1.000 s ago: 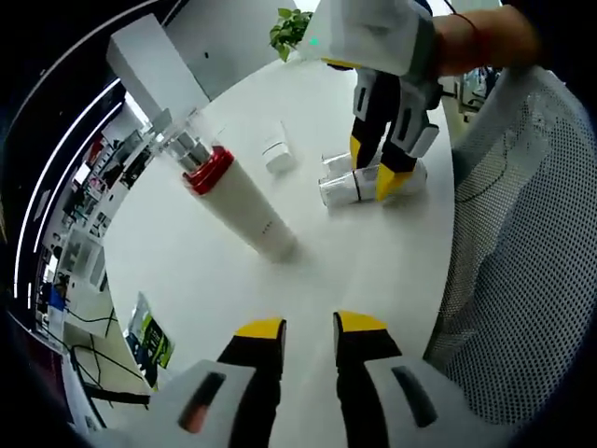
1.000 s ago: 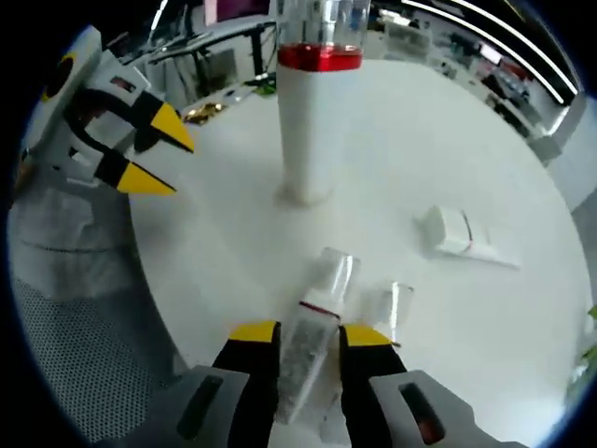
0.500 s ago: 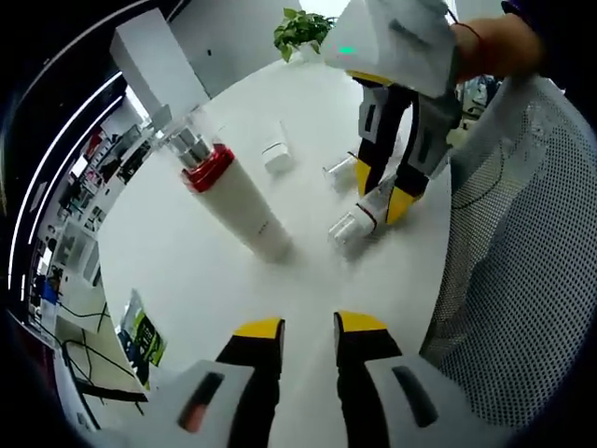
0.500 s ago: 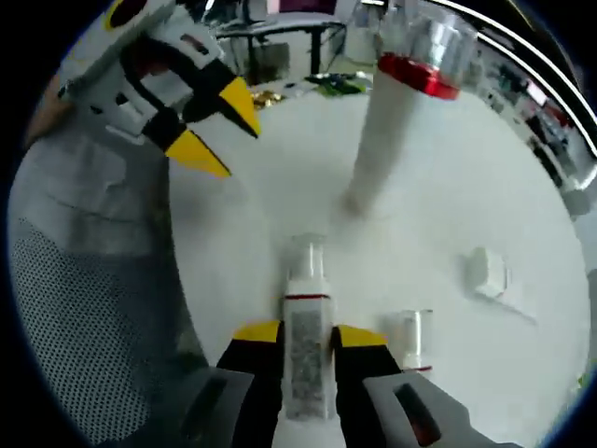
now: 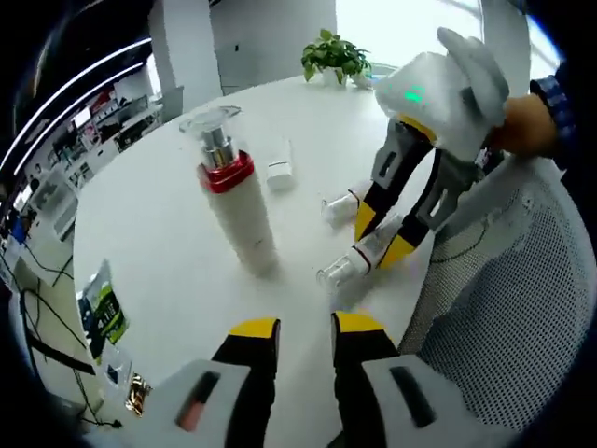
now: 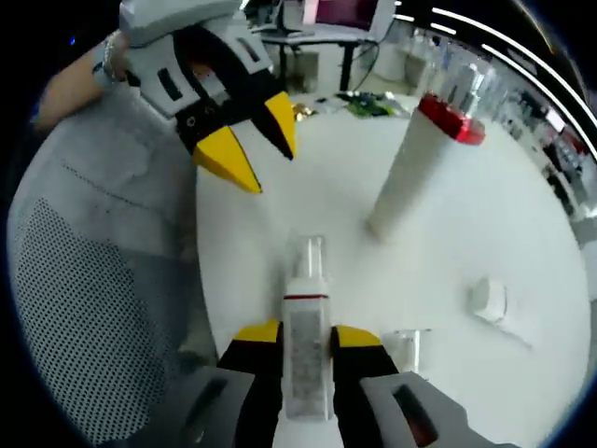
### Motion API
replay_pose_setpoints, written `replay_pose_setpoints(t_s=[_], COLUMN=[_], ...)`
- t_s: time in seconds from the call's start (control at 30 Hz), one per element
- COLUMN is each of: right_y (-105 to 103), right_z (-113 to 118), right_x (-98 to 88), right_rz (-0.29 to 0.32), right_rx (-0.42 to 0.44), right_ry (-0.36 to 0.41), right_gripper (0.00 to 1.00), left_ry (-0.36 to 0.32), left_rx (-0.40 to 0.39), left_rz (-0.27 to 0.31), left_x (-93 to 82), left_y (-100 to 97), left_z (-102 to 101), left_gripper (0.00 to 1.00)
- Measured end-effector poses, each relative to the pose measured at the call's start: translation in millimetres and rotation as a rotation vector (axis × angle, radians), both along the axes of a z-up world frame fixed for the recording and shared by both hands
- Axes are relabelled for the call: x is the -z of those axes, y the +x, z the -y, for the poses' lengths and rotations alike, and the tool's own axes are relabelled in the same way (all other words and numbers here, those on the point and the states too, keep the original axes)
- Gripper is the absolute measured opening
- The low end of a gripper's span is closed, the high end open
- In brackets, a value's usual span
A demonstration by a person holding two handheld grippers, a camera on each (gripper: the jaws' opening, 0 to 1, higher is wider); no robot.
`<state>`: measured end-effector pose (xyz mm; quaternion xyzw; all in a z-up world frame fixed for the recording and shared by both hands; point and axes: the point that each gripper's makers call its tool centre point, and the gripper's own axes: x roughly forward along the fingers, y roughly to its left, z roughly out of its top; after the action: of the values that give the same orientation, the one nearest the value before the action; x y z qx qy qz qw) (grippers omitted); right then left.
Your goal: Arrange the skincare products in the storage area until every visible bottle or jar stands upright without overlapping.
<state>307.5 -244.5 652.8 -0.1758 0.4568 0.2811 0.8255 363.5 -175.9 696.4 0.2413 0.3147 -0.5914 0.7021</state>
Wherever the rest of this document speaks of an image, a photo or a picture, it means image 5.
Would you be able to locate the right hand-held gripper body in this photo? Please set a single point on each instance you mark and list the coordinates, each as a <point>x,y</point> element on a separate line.
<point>434,84</point>

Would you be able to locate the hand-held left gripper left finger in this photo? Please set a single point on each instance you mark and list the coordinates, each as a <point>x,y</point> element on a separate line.
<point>242,373</point>

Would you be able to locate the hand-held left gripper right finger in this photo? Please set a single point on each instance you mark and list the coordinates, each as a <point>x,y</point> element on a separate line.
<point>364,345</point>

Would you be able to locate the small clear-capped white skincare bottle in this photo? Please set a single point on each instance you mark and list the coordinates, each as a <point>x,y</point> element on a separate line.
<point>342,207</point>
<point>347,266</point>

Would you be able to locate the gold foil skincare sachet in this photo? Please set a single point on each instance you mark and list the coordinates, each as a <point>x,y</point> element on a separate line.
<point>139,396</point>

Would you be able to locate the white skincare squeeze tube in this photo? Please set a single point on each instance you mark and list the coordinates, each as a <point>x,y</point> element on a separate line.
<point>280,170</point>

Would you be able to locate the small white blue skincare sachet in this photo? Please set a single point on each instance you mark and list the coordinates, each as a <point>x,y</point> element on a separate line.
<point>116,368</point>

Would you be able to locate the green black skincare sachet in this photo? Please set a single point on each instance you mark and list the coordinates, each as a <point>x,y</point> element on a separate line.
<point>105,312</point>

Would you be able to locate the tall white red-collared skincare bottle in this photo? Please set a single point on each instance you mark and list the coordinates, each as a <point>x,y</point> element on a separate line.
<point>242,219</point>

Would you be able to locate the person's right hand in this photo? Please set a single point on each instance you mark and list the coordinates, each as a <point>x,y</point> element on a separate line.
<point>520,130</point>

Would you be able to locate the green potted plant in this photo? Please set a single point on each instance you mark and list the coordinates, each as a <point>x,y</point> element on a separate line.
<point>333,53</point>

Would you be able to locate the white mesh office chair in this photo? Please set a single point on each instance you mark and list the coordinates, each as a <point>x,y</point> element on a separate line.
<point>513,289</point>

